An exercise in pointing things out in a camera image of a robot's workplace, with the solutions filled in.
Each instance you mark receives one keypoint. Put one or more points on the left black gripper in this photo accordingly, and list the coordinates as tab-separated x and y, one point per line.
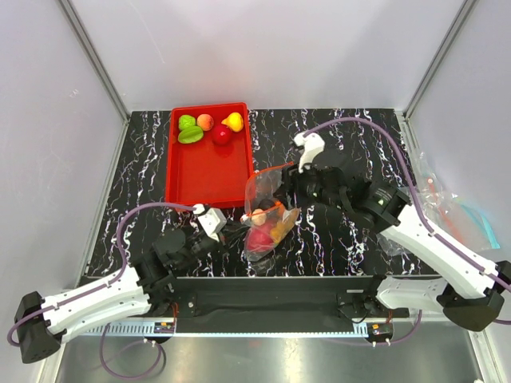
233	231

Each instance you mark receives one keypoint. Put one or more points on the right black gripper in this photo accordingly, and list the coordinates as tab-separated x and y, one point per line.
291	181

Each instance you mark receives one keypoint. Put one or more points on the pink dragon fruit toy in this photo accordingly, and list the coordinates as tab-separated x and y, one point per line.
259	241

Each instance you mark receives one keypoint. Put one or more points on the small pink white toy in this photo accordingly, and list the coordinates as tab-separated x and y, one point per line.
259	217

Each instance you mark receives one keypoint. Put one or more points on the clear bag orange zipper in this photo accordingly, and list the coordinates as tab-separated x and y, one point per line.
265	184

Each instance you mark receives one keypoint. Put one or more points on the dark mangosteen toy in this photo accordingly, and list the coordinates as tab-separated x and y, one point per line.
267	204

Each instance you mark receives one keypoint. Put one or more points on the orange ginger root toy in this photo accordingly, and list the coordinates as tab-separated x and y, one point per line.
284	224

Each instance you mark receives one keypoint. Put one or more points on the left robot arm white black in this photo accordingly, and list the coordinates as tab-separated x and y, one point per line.
143	288

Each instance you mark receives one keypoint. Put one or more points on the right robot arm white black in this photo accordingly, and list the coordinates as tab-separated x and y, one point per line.
469	289

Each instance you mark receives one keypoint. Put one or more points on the spare zip bags pile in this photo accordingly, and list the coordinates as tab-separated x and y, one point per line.
450	212

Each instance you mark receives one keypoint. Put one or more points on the red plastic tray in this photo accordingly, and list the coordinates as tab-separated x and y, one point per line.
204	172

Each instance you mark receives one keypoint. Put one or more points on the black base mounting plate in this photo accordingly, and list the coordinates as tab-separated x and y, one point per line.
348	299

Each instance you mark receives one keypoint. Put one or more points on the red apple toy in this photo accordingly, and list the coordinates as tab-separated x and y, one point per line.
221	135

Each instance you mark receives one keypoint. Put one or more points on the green starfruit toy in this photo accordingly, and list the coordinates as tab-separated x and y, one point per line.
190	135

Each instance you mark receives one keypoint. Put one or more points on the yellow pear toy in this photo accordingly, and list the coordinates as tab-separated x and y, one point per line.
234	121

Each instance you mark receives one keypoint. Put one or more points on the peach toy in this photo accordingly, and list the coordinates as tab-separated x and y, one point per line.
205	122

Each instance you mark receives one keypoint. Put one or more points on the green bumpy fruit toy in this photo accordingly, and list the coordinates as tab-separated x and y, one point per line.
186	121

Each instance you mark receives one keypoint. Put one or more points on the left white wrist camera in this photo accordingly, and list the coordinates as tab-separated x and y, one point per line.
211	219

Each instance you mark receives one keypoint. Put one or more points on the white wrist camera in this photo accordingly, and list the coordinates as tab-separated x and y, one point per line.
211	219
309	145

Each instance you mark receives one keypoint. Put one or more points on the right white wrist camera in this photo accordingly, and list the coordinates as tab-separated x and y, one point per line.
309	145

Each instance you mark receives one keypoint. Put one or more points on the white slotted cable duct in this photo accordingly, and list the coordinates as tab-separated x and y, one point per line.
187	328

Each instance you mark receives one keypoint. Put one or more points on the right aluminium frame post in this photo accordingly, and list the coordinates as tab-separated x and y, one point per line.
461	17

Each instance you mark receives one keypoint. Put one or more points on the aluminium frame post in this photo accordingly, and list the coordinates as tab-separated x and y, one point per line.
73	18
461	17

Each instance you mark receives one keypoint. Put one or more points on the left aluminium frame post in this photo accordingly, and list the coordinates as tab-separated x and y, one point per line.
73	18

